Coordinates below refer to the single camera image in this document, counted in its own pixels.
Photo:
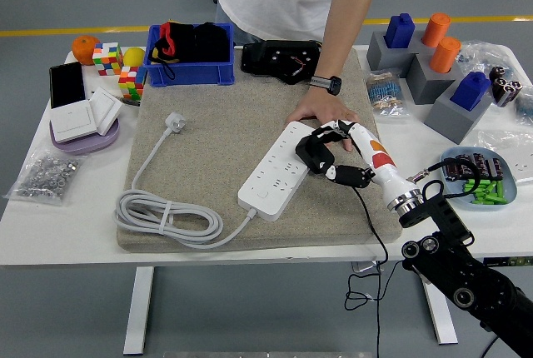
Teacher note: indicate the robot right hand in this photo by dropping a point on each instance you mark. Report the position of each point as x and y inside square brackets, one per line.
[391, 179]

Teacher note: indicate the person's left hand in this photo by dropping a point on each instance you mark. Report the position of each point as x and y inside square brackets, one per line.
[325, 106]

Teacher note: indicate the white power strip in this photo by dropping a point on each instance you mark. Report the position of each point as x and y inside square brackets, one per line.
[270, 175]

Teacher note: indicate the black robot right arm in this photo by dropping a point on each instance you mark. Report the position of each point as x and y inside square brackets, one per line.
[441, 216]

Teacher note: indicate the person's left forearm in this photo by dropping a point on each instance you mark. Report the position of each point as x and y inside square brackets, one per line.
[347, 29]

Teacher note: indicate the black wrist watch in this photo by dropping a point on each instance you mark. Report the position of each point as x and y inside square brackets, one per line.
[332, 85]

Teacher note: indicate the clear bag of resistors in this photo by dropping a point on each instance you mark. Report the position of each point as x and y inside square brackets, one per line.
[385, 93]

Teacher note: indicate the grey peg block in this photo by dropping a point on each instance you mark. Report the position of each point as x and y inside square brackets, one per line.
[445, 118]
[424, 83]
[383, 58]

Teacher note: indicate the black plastic device housing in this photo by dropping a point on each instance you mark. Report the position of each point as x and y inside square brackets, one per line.
[260, 60]

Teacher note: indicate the pile of green batteries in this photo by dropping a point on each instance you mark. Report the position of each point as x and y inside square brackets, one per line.
[485, 195]

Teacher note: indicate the row of dark capacitors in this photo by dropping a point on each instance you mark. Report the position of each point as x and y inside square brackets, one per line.
[493, 166]

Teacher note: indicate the blue square peg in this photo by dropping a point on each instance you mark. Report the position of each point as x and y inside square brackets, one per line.
[399, 31]
[470, 91]

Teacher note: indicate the grey-brown mat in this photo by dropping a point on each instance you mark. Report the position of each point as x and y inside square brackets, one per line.
[216, 133]

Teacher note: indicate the light blue plate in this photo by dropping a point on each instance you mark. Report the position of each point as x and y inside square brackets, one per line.
[511, 195]

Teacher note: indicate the orange cylinder peg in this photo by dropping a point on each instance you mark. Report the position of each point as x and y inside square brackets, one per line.
[444, 56]
[436, 29]

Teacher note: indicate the black fabric bundle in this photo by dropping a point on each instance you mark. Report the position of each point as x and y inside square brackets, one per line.
[206, 43]

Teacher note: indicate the blue plastic bin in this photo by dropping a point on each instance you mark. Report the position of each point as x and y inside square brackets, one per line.
[187, 75]

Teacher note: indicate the bundle of black capacitors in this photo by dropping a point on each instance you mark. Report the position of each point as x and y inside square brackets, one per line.
[506, 87]

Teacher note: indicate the clear bag of blue parts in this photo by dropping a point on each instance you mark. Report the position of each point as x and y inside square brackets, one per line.
[525, 104]
[479, 56]

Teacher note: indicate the white table leg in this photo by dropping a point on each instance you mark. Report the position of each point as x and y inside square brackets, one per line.
[443, 324]
[139, 312]

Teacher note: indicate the black red yellow glove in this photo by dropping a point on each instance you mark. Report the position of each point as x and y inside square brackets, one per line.
[164, 43]

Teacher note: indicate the small dark tool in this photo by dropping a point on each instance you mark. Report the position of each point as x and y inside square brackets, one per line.
[130, 102]

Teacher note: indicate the colourful puzzle cube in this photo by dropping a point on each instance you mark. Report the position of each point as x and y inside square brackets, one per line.
[131, 83]
[107, 58]

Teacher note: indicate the yellow lemon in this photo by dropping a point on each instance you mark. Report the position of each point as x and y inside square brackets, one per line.
[134, 57]

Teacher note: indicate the purple tray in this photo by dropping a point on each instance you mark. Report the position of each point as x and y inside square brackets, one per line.
[83, 145]

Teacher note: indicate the orange fruit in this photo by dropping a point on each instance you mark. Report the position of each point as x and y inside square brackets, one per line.
[83, 50]

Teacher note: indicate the black smartphone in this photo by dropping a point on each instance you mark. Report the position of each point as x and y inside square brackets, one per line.
[66, 85]

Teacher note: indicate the clear bag of metal nuts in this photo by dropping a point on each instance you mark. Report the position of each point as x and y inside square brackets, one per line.
[46, 175]

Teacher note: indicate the silver bracket under table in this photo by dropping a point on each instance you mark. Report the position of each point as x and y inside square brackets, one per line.
[363, 266]

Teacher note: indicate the small white wall switch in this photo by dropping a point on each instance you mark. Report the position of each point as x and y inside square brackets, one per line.
[106, 108]

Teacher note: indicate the large white wall switch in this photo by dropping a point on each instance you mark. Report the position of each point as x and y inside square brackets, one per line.
[73, 120]

